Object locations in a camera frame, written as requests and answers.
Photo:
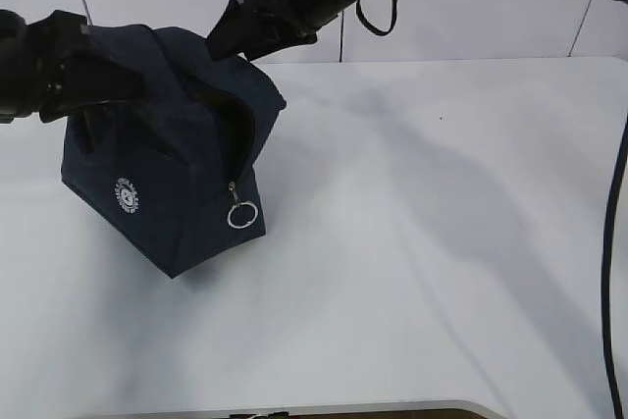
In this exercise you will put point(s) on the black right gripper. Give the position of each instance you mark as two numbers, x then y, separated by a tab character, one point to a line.
260	28

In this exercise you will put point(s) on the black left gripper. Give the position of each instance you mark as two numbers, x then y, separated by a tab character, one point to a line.
59	78

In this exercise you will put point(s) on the navy blue lunch bag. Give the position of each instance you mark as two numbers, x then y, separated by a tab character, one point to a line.
173	172

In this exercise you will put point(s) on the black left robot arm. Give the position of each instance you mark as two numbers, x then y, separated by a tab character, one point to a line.
13	34

